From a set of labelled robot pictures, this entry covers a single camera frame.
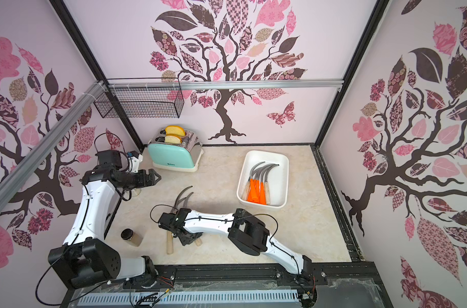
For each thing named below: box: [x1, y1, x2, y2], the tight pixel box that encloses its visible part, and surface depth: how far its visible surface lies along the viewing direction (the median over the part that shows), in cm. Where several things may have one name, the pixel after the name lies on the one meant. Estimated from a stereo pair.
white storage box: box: [236, 150, 290, 208], surface depth 106 cm
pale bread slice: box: [164, 133, 183, 144], surface depth 100 cm
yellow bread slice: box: [164, 125, 186, 137], surface depth 102 cm
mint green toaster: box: [147, 128, 204, 173], surface depth 102 cm
